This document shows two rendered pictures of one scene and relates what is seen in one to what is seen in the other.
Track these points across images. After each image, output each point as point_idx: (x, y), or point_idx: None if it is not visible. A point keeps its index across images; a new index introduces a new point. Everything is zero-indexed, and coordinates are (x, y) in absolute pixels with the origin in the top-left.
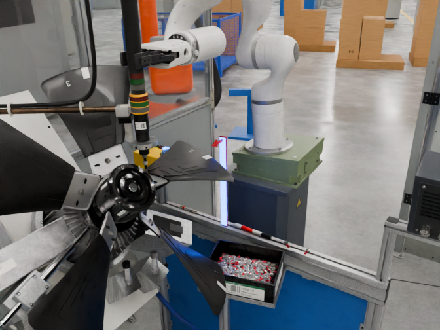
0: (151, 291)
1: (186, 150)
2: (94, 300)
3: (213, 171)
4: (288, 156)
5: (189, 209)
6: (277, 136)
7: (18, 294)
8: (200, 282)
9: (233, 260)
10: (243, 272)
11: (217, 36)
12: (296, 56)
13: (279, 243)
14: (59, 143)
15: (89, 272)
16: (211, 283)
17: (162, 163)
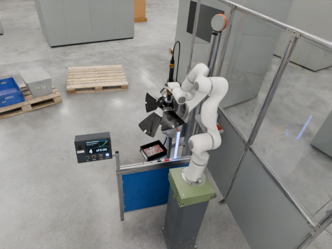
0: (164, 134)
1: (178, 122)
2: (150, 105)
3: (165, 124)
4: (176, 171)
5: (190, 155)
6: (187, 169)
7: (158, 97)
8: (144, 120)
9: (159, 151)
10: (152, 149)
11: (176, 96)
12: (188, 145)
13: (153, 162)
14: (197, 102)
15: (151, 100)
16: (145, 126)
17: (174, 114)
